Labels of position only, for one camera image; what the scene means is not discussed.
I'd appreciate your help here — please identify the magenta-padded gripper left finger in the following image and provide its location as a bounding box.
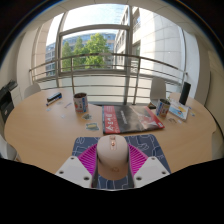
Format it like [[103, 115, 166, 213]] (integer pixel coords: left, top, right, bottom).
[[54, 143, 99, 189]]

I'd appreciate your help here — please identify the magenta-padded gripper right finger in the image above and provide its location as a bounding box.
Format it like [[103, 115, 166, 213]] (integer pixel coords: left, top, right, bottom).
[[127, 143, 171, 189]]

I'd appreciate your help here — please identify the pale pink computer mouse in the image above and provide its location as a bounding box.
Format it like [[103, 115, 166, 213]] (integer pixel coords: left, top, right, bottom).
[[96, 134, 130, 182]]

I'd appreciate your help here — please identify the blue patterned mouse pad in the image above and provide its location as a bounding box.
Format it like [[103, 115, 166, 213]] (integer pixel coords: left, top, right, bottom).
[[71, 133, 172, 191]]

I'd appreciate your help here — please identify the red and black magazine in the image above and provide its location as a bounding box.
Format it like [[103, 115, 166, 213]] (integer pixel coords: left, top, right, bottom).
[[101, 104, 166, 135]]

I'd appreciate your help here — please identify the white mug with blue print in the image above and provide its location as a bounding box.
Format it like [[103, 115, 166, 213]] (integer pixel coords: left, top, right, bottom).
[[155, 98, 172, 118]]

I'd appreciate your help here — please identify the colourful printed brochure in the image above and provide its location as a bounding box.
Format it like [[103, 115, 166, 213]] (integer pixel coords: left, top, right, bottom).
[[168, 99, 190, 121]]

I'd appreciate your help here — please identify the white mug with red print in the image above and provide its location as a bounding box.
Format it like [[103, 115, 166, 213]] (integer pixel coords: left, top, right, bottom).
[[73, 92, 89, 113]]

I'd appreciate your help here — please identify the white chair with wooden legs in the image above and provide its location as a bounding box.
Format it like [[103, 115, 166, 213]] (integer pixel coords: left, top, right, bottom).
[[0, 133, 21, 163]]

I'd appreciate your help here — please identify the blue marker pen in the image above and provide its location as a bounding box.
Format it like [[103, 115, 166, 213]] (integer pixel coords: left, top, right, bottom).
[[45, 97, 63, 107]]

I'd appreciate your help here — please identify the black upright speaker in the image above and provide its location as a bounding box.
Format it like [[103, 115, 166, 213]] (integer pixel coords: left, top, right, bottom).
[[179, 81, 192, 106]]

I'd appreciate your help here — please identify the metal railing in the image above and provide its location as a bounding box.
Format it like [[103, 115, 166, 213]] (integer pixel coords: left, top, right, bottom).
[[28, 52, 188, 106]]

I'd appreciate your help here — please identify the green tree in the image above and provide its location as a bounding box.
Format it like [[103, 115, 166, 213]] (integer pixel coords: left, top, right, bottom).
[[61, 33, 111, 69]]

